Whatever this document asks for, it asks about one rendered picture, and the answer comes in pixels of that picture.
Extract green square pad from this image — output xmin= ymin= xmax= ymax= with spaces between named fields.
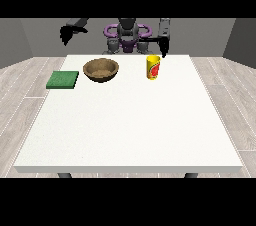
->
xmin=45 ymin=70 xmax=80 ymax=90

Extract yellow cup with melon print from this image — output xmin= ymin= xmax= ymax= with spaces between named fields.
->
xmin=146 ymin=54 xmax=162 ymax=81

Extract grey robot trunk purple rings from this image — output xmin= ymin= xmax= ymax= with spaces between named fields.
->
xmin=101 ymin=18 xmax=155 ymax=56

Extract brown wooden bowl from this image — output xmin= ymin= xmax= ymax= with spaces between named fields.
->
xmin=82 ymin=57 xmax=120 ymax=83

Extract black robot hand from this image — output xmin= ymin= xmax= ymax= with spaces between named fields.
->
xmin=138 ymin=36 xmax=169 ymax=59
xmin=59 ymin=24 xmax=89 ymax=47

